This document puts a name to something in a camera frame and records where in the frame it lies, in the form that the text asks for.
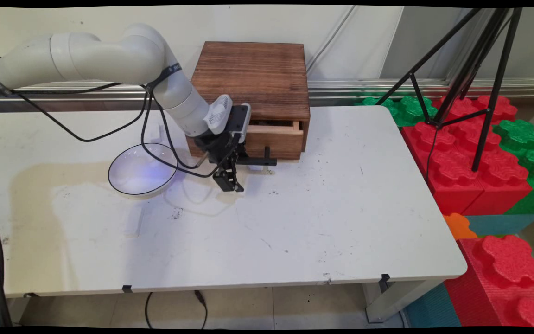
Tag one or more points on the white rectangular cutlery rest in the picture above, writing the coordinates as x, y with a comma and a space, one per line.
134, 221

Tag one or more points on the teal foam block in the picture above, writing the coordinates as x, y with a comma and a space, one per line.
503, 224
431, 308

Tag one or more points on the white table leg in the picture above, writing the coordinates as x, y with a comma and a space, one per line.
394, 299

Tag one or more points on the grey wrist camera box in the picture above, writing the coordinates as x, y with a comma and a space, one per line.
227, 118

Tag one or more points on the green foam block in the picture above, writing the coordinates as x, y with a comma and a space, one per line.
533, 162
408, 111

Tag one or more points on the brown wooden drawer cabinet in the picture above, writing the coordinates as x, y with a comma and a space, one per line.
253, 76

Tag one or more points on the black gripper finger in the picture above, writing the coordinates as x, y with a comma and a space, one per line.
237, 174
224, 180

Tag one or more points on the large red foam block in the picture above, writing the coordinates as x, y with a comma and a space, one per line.
466, 171

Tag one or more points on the orange foam piece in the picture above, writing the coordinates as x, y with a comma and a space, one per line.
459, 226

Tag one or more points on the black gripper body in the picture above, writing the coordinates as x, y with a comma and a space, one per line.
220, 148

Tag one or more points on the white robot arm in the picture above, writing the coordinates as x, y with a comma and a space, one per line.
104, 58

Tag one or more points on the white bowl with black rim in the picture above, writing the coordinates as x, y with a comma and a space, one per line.
139, 171

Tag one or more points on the aluminium wall rail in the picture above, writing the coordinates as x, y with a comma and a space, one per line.
369, 88

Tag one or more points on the black table clip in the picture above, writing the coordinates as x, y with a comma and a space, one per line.
127, 288
384, 280

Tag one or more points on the small white block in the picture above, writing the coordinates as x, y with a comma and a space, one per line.
157, 133

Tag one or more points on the black tripod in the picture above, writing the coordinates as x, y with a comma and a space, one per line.
466, 69

